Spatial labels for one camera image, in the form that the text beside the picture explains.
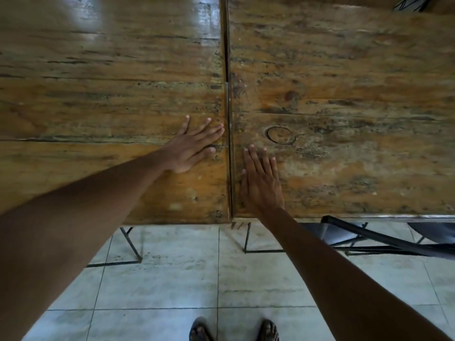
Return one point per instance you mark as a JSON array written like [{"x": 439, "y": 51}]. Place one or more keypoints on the person's right hand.
[{"x": 261, "y": 189}]

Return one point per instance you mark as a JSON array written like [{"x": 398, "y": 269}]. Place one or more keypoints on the person's left hand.
[{"x": 185, "y": 152}]

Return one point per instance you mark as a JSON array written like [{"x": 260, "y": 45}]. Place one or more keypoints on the person's left little finger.
[{"x": 185, "y": 124}]

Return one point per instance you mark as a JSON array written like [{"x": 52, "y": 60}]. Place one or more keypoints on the person's right thumb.
[{"x": 242, "y": 176}]

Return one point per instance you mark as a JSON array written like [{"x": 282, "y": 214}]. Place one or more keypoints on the person's right middle finger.
[{"x": 254, "y": 159}]

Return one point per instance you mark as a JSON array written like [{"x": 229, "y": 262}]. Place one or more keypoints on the person's left thumb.
[{"x": 206, "y": 154}]

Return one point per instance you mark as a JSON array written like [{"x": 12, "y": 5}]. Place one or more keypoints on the person's right little finger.
[{"x": 273, "y": 168}]

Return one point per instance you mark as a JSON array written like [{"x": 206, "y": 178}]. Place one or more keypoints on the person's right forearm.
[{"x": 337, "y": 280}]

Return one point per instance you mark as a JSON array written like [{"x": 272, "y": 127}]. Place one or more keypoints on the person's left forearm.
[{"x": 71, "y": 223}]

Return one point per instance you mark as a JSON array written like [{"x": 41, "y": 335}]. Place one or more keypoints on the black metal folding chair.
[{"x": 373, "y": 235}]

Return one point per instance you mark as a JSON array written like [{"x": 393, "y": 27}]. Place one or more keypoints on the person's right sandal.
[{"x": 269, "y": 330}]

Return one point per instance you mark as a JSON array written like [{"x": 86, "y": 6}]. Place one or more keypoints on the person's sandal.
[
  {"x": 201, "y": 332},
  {"x": 269, "y": 330}
]

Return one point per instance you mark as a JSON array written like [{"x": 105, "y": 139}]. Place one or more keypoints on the person's left sandal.
[{"x": 201, "y": 332}]

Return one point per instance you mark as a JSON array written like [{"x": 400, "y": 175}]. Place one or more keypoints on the dark chair seat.
[{"x": 435, "y": 232}]

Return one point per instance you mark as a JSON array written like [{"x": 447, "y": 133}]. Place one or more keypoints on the black and white chair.
[{"x": 412, "y": 3}]

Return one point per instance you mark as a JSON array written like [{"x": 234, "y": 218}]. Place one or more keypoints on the black metal table leg frame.
[
  {"x": 246, "y": 237},
  {"x": 132, "y": 245}
]

